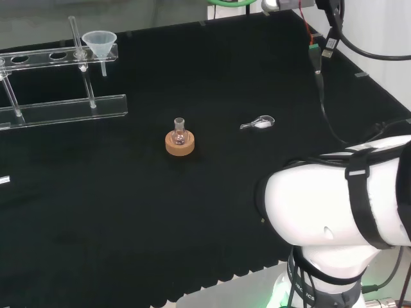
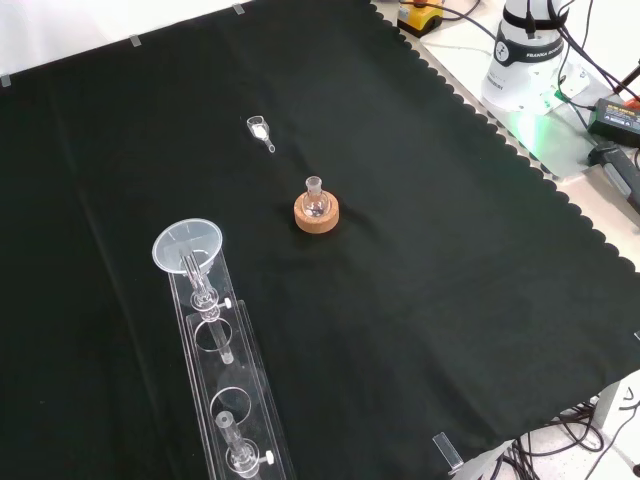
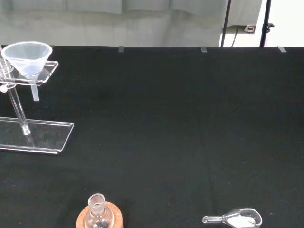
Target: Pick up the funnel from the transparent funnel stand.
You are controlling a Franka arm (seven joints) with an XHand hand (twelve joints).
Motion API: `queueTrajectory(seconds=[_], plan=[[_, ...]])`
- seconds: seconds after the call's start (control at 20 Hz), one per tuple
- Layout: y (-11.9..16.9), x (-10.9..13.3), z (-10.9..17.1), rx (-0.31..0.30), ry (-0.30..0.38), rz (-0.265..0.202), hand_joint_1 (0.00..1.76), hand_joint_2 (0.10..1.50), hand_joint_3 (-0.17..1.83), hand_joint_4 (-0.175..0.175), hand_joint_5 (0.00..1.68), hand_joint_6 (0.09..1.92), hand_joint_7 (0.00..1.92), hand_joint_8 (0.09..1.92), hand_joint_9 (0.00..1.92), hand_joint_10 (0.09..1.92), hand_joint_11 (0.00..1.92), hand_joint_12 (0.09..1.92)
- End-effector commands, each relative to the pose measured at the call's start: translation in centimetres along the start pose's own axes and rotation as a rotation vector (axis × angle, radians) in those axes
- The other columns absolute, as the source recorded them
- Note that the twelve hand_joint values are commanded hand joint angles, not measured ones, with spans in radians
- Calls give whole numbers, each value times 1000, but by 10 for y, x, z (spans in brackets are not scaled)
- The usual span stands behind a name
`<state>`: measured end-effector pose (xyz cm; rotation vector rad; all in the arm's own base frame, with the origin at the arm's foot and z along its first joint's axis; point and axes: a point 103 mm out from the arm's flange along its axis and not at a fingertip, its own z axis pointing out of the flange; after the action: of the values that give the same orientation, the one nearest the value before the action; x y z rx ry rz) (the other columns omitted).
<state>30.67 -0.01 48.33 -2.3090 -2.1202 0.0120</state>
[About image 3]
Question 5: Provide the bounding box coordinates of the black tripod pole with clamp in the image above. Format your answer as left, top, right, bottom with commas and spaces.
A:
259, 0, 276, 48

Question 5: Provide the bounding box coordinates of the clear acrylic funnel stand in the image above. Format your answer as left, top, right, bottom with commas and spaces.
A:
0, 45, 75, 156

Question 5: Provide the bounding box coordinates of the glass weighing funnel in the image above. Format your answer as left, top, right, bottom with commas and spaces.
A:
202, 208, 263, 228

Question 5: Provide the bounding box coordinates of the grey curtain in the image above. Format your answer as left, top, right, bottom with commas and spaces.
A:
0, 0, 263, 48

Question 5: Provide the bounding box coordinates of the thin black floor cable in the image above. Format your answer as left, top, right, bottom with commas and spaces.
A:
231, 25, 238, 47

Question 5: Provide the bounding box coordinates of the cork ring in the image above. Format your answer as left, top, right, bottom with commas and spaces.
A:
76, 201, 124, 228

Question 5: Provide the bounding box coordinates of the black bench cloth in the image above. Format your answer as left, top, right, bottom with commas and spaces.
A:
0, 45, 304, 228

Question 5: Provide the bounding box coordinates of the round-bottom glass flask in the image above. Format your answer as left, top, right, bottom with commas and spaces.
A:
84, 193, 114, 228

